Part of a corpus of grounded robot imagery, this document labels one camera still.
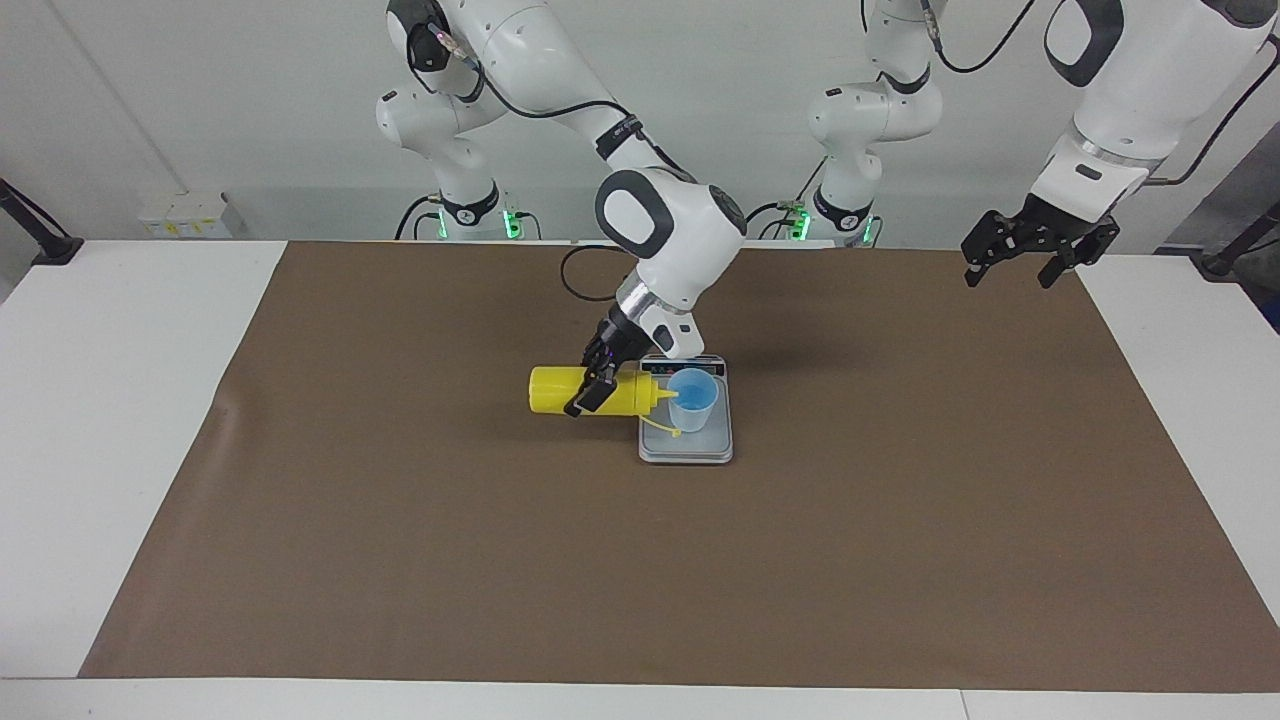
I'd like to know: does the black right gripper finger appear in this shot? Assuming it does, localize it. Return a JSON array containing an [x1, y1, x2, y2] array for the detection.
[[564, 368, 619, 419]]

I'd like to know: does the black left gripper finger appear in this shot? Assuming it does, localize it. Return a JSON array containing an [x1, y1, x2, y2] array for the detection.
[[962, 210, 1023, 288], [1038, 222, 1121, 289]]

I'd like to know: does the yellow squeeze bottle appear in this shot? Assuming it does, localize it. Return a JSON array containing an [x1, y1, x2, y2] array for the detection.
[[528, 366, 686, 436]]

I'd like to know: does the blue plastic cup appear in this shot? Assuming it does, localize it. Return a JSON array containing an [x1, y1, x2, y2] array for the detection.
[[667, 368, 719, 433]]

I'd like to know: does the silver digital kitchen scale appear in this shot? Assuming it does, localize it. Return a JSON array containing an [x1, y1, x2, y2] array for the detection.
[[638, 354, 734, 466]]

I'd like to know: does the black clamp stand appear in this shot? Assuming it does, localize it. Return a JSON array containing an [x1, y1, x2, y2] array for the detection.
[[0, 178, 84, 267], [1190, 200, 1280, 278]]

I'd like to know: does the brown table mat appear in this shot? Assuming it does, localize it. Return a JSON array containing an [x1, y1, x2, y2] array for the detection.
[[78, 240, 1280, 694]]

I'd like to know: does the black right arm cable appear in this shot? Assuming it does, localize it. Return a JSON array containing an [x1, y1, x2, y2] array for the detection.
[[425, 25, 691, 303]]

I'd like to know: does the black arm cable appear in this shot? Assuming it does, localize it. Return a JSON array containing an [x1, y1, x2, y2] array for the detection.
[[425, 25, 691, 303], [920, 0, 1280, 187]]

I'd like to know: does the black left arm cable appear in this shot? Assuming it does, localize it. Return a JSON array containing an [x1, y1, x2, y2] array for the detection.
[[920, 0, 1280, 187]]

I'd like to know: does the black base cable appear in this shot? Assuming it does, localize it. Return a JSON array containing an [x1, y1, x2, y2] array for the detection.
[[733, 155, 831, 241], [395, 195, 446, 241]]

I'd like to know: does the white wall socket box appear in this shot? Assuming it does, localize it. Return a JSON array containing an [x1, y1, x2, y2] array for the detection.
[[138, 192, 233, 239]]

